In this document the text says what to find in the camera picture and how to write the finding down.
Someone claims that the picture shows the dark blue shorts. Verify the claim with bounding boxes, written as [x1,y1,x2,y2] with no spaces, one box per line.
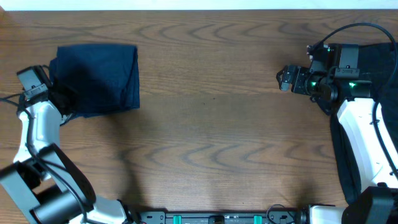
[49,44,140,120]

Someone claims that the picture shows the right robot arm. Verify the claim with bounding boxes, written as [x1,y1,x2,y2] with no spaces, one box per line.
[276,64,397,223]

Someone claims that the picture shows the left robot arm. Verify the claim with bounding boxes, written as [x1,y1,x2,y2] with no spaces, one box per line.
[1,84,140,223]

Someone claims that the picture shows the black clothes pile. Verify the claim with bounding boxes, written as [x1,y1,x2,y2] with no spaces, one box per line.
[317,43,397,204]

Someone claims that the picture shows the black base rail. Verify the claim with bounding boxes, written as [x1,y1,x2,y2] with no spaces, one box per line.
[140,208,310,224]

